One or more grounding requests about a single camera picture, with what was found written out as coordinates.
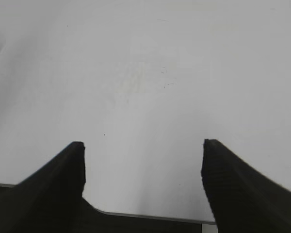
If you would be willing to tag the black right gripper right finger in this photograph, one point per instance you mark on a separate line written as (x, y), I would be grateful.
(242, 199)

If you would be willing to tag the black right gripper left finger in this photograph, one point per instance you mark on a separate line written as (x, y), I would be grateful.
(47, 201)

